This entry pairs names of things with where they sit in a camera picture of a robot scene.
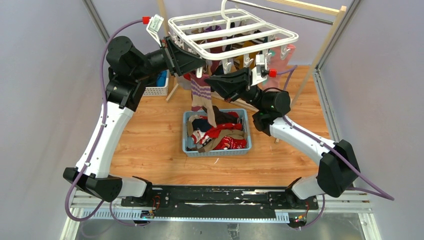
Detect grey sock orange cuff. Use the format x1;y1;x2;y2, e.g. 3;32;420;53
176;74;192;91

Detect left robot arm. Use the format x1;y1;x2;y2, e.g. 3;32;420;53
63;36;206;207

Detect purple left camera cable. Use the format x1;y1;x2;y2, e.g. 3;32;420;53
64;15;150;222

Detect white plastic basket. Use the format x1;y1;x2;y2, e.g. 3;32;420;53
143;70;169;96

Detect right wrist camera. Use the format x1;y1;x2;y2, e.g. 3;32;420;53
251;54;277;86

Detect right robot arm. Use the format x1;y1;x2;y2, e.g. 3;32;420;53
205;67;360;209

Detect blue plastic basket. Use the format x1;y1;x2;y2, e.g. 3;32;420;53
182;108;252;157

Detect blue cloth in basket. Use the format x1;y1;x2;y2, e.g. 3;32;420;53
156;70;168;87

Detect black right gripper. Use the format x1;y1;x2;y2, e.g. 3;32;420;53
203;67;264;112

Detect pink green sock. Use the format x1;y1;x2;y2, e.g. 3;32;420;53
261;44;297;90

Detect wooden rack frame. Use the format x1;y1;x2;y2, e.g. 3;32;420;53
155;0;347;144

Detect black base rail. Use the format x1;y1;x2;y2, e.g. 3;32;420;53
120;185;319;221

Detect beige maroon striped sock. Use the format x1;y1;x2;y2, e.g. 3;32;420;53
189;73;217;127

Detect navy blue sock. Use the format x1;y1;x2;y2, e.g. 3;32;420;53
212;64;225;76

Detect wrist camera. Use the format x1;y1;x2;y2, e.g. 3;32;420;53
251;54;277;86
146;14;164;47

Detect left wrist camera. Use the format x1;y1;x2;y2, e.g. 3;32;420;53
146;14;164;47

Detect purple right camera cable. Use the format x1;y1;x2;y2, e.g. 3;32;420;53
274;64;395;202

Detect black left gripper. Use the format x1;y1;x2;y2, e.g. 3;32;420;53
131;36;207;81

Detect pile of socks in basket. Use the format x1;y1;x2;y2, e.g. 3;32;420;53
183;105;249;154

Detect mustard yellow striped sock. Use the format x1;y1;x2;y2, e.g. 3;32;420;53
233;39;263;69

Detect metal hanging rod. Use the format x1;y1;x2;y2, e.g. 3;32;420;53
229;0;334;26

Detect purple camera cable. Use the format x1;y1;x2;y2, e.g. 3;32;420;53
64;15;150;222
274;64;395;202

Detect white plastic clip hanger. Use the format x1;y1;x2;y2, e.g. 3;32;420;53
168;0;299;74

